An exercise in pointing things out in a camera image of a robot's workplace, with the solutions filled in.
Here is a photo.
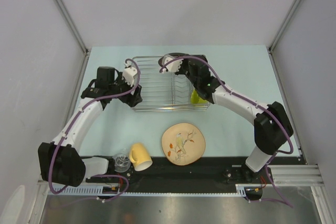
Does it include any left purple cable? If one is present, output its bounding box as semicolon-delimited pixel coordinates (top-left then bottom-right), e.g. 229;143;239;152
48;58;142;209

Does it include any clear glass cup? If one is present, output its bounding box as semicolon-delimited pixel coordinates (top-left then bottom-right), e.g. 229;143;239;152
112;153;131;173

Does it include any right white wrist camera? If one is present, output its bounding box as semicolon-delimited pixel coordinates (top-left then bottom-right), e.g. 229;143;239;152
159;57;183;73

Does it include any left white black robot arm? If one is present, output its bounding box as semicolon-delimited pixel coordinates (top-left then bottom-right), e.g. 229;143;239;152
38;59;142;194

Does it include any aluminium front rail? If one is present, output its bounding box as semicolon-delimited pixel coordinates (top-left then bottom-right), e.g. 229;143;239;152
37;164;324;186

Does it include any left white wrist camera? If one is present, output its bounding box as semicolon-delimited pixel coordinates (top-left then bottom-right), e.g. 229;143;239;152
122;63;139;87

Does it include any purple cable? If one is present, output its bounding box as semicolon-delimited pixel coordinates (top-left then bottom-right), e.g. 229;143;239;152
48;58;142;209
159;56;294;208

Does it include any yellow mug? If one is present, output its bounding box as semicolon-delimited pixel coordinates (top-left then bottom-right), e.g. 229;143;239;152
129;143;153;172

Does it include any right aluminium corner post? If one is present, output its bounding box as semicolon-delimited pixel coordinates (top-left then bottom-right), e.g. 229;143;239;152
268;0;303;54

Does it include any beige bird pattern plate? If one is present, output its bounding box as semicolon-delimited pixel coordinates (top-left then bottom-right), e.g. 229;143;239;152
161;123;206;166

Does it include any chrome wire dish rack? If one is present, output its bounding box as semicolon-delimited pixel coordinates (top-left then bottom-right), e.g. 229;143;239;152
133;56;209;112

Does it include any red rimmed beige plate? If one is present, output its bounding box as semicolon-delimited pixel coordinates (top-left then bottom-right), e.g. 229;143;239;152
158;52;189;67

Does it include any aluminium corner post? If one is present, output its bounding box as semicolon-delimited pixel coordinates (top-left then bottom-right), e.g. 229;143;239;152
268;0;303;54
38;0;90;56

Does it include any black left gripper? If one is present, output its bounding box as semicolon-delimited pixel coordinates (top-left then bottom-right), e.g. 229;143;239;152
108;72;142;107

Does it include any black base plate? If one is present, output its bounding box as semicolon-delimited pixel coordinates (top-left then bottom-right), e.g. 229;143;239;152
52;156;308;200

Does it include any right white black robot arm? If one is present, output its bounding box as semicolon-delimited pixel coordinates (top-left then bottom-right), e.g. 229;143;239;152
167;54;294;183

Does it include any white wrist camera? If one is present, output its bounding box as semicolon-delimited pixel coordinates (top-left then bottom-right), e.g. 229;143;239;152
122;63;139;87
159;57;183;73

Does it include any white slotted cable duct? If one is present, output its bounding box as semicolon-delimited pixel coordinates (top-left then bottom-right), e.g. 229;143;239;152
60;185;263;197

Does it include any lime green bowl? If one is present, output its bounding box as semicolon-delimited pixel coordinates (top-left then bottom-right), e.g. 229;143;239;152
191;90;208;105

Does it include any left aluminium corner post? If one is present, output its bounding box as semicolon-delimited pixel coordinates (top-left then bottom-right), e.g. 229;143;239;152
38;0;90;56

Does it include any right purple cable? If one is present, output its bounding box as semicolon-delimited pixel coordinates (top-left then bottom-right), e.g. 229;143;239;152
159;56;294;208

